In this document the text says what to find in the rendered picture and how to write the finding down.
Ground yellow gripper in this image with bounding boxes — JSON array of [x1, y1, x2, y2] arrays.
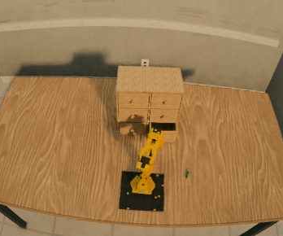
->
[[146, 138, 165, 158]]

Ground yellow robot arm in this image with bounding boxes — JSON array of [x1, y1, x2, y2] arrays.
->
[[130, 128, 164, 194]]

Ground wooden chest of drawers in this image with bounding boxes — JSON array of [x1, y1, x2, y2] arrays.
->
[[116, 66, 185, 134]]

